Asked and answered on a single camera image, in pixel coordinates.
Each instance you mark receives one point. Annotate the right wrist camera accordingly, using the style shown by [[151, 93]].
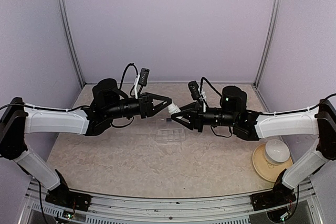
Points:
[[198, 94]]

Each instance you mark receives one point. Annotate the white bowl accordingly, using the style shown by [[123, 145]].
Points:
[[276, 152]]

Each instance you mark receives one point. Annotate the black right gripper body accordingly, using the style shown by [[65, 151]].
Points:
[[226, 118]]

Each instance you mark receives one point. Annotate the left aluminium frame post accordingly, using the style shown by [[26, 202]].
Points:
[[70, 43]]

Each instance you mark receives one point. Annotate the front aluminium rail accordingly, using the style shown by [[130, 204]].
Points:
[[105, 208]]

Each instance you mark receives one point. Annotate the beige plate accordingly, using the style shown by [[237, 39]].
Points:
[[264, 168]]

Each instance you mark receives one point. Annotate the small white-capped pill bottle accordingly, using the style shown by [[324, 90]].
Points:
[[173, 109]]

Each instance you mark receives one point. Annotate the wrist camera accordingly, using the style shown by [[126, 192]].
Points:
[[140, 81], [198, 94]]

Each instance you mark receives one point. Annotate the aluminium frame post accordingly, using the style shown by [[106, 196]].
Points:
[[70, 43], [267, 46]]

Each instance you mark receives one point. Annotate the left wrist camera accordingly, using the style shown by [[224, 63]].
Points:
[[140, 81]]

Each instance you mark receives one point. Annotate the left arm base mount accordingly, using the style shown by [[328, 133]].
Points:
[[62, 196]]

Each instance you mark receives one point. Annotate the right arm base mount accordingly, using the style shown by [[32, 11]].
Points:
[[279, 195]]

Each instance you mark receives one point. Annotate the right aluminium frame post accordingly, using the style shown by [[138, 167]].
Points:
[[267, 46]]

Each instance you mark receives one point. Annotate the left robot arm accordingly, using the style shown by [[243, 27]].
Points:
[[109, 103]]

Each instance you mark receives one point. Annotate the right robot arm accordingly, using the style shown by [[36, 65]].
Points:
[[250, 125]]

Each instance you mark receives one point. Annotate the clear plastic pill organizer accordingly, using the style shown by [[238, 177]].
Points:
[[161, 131]]

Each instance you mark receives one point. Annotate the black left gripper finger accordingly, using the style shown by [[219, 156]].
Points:
[[157, 100], [152, 110]]

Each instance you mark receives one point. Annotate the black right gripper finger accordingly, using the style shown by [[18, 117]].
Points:
[[187, 109], [187, 123]]

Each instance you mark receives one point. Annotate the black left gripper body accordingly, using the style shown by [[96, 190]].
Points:
[[142, 109]]

